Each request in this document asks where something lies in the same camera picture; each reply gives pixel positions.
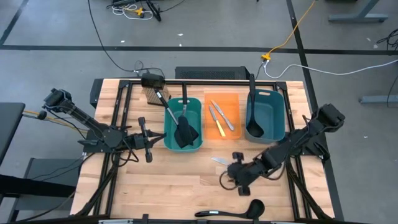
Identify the black flat beam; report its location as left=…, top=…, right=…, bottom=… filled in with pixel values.
left=0, top=174, right=77, bottom=198

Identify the dark teal plastic bin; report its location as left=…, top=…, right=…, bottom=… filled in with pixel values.
left=244, top=89, right=286, bottom=144

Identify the orange translucent plastic bin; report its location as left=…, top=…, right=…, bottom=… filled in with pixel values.
left=204, top=92, right=243, bottom=141

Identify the black plastic ladle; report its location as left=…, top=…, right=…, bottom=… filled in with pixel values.
left=246, top=73, right=265, bottom=139

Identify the white floor cable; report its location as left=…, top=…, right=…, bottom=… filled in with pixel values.
left=263, top=58, right=398, bottom=79

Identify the silver table knife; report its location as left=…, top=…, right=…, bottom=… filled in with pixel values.
left=211, top=156, right=230, bottom=166
left=210, top=100, right=236, bottom=131

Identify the black cable bundle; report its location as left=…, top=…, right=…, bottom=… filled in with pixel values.
left=376, top=28, right=398, bottom=51

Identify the light teal plastic bin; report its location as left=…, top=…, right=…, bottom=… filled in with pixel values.
left=164, top=97, right=203, bottom=153

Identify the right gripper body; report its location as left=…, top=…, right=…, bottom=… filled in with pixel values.
left=226, top=151, right=269, bottom=197

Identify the black aluminium table frame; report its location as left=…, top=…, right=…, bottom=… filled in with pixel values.
left=70, top=77, right=345, bottom=224

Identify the black slotted spatula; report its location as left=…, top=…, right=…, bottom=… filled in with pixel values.
left=154, top=88, right=200, bottom=147
left=174, top=82, right=195, bottom=149

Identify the metal box grater black handle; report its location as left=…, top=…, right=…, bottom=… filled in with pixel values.
left=141, top=73, right=171, bottom=106

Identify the grey desk foot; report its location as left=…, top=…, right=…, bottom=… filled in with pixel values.
left=328, top=0, right=389, bottom=23
left=360, top=95, right=398, bottom=105

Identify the black side table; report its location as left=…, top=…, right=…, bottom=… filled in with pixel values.
left=0, top=102, right=26, bottom=166

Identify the yellow-handled table knife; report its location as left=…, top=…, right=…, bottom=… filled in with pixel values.
left=208, top=105, right=227, bottom=138

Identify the coiled white cable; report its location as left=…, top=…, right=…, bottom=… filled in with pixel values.
left=111, top=3, right=154, bottom=21

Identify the black perforated computer case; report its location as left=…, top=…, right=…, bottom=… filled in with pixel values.
left=175, top=66, right=251, bottom=81

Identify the yellow extension cable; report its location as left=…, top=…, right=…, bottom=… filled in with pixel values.
left=261, top=0, right=318, bottom=62

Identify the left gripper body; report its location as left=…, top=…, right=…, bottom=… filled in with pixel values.
left=126, top=116, right=154, bottom=163

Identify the yellow cable black connector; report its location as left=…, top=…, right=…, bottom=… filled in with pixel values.
left=23, top=109, right=90, bottom=133

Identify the black ladle white label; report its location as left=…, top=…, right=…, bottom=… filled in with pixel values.
left=194, top=198, right=266, bottom=220

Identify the silver aluminium bar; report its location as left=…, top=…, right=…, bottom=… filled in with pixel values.
left=98, top=219, right=134, bottom=224

